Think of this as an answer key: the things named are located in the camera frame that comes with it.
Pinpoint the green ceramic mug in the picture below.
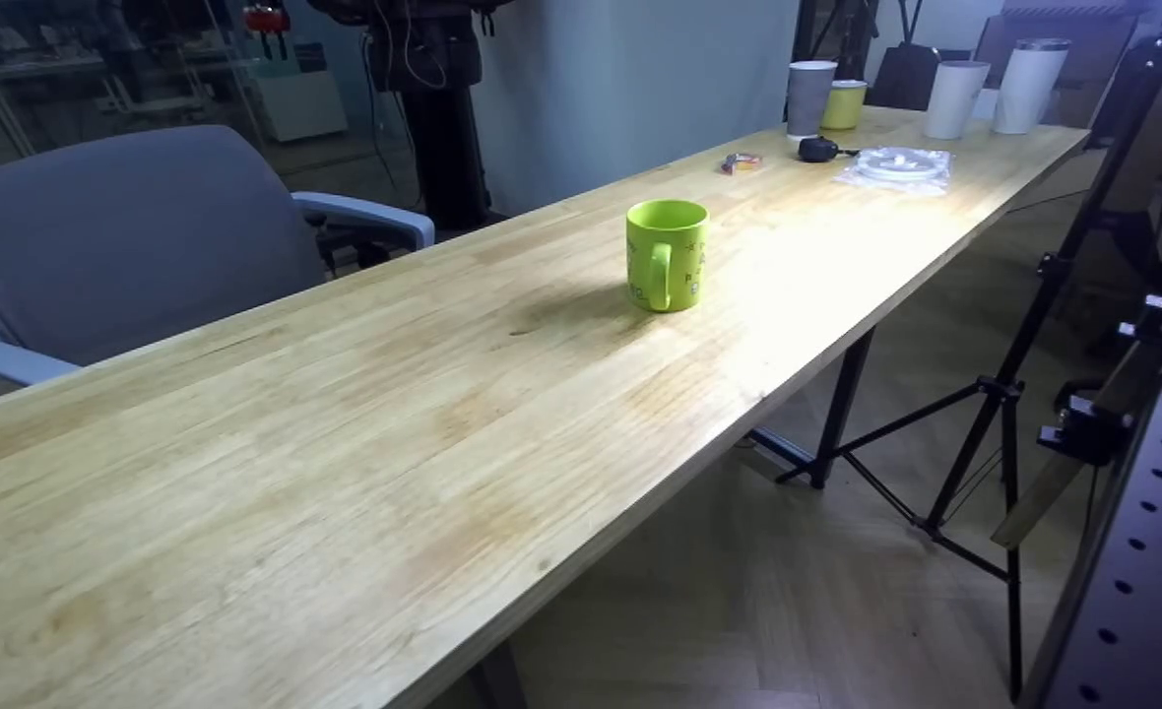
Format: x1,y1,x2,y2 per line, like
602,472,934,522
623,195,713,316

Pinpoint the black table leg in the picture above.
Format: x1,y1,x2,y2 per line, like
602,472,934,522
807,325,880,493

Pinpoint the black computer mouse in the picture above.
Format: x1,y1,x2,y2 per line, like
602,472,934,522
796,129,863,165

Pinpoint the grey paper cup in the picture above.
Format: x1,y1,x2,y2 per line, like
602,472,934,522
786,55,845,137

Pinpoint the yellow cup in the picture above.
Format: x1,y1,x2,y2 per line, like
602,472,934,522
821,73,870,133

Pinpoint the clear plastic lid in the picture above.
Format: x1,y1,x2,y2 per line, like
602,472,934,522
850,140,958,195

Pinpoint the white low cabinet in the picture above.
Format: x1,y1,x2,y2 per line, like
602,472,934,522
251,64,350,146

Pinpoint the black bag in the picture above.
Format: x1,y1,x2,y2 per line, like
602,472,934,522
870,40,944,112

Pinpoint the white tall cup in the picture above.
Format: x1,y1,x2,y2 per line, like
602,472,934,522
992,40,1071,137
922,52,992,146

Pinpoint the grey office chair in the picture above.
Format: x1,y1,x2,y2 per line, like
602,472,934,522
0,123,440,388

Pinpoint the black clamp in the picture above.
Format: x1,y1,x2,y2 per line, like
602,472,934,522
1034,376,1136,467

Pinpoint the black perforated breadboard table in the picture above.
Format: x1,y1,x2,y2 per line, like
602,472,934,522
1025,290,1162,709

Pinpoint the black camera tripod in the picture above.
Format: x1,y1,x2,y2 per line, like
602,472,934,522
749,0,1162,705

